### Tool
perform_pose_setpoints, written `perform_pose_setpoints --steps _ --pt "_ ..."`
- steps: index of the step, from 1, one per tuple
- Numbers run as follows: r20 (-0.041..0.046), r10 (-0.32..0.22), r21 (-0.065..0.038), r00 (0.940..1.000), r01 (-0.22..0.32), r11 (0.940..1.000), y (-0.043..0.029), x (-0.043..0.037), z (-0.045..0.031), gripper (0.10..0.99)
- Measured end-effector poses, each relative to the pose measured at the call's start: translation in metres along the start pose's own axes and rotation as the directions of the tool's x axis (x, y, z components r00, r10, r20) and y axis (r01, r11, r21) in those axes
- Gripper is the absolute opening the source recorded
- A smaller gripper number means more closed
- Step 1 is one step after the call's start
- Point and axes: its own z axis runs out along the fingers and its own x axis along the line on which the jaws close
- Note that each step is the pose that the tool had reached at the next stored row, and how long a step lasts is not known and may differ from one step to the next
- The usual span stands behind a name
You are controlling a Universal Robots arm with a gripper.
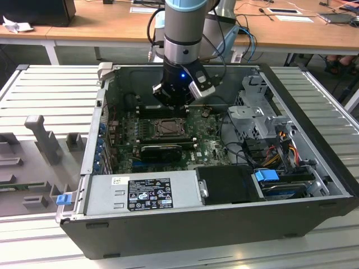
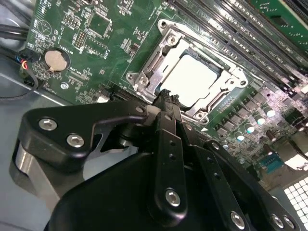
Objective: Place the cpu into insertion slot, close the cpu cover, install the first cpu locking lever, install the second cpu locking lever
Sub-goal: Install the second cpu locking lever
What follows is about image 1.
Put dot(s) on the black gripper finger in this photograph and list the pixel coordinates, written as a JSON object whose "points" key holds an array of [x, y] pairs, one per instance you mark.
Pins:
{"points": [[186, 112], [160, 93]]}

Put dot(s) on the square CPU chip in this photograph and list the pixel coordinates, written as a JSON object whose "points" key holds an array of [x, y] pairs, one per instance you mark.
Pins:
{"points": [[170, 127]]}

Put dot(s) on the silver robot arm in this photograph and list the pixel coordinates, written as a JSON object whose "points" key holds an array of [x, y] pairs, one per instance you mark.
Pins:
{"points": [[182, 36]]}

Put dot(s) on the black RAM slot bank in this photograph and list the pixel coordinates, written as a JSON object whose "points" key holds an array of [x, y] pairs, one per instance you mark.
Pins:
{"points": [[168, 141], [151, 112]]}

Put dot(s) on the CPU socket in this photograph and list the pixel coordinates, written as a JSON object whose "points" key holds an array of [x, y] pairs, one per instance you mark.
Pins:
{"points": [[154, 134]]}

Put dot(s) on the black battery holder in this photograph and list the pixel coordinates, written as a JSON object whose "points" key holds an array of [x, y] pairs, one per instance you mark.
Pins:
{"points": [[205, 113]]}

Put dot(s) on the green motherboard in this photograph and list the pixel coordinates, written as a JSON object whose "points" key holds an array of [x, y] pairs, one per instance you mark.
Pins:
{"points": [[207, 145]]}

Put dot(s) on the black graphics card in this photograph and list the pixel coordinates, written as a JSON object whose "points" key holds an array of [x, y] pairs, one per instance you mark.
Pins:
{"points": [[160, 154]]}

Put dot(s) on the grey case release latch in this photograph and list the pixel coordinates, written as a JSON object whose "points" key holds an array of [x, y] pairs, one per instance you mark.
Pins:
{"points": [[105, 70]]}

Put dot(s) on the silver metal drive cage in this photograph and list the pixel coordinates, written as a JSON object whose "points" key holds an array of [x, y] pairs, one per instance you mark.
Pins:
{"points": [[246, 112]]}

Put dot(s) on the pale blue teach pendant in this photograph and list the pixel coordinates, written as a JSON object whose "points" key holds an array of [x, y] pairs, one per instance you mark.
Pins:
{"points": [[231, 39]]}

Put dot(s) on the white paper sheet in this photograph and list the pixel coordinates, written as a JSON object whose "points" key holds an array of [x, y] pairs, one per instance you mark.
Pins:
{"points": [[141, 10], [294, 18]]}

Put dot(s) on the wooden desk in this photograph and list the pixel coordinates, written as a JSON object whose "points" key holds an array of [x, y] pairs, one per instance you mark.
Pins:
{"points": [[98, 25]]}

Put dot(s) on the blue disk carrier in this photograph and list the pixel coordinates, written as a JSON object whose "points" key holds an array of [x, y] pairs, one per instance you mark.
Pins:
{"points": [[266, 176]]}

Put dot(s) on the silver power supply unit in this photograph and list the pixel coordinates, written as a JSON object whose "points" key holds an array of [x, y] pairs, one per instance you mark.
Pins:
{"points": [[106, 196]]}

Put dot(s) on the black open PC case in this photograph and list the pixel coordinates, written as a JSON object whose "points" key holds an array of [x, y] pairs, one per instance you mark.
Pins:
{"points": [[168, 232]]}

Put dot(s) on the hard disk drive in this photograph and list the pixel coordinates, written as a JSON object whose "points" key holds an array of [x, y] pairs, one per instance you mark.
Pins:
{"points": [[280, 192]]}

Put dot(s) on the white framed tablet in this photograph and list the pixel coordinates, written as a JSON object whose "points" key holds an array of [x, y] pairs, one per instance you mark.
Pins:
{"points": [[284, 11]]}

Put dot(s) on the blue case latch tab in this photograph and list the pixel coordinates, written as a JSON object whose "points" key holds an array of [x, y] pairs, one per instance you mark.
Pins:
{"points": [[63, 200]]}

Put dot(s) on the black box on desk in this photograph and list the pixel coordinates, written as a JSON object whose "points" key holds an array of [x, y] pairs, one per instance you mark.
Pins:
{"points": [[36, 11]]}

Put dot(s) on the grey parts rack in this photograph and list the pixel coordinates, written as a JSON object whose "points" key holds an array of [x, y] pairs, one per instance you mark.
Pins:
{"points": [[28, 168]]}

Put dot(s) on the person's sandalled foot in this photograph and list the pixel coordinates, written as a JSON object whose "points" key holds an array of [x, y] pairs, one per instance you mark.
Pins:
{"points": [[349, 64], [333, 65]]}

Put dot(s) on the crumpled white paper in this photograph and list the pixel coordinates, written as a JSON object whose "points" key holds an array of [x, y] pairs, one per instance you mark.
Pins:
{"points": [[16, 25]]}

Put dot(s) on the green RAM stick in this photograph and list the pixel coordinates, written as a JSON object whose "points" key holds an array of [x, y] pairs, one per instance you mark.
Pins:
{"points": [[22, 185]]}

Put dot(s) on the dark notebook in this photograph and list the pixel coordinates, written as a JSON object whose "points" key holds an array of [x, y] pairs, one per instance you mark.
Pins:
{"points": [[336, 18]]}

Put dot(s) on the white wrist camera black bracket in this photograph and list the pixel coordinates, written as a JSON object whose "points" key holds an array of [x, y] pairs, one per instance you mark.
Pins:
{"points": [[202, 85]]}

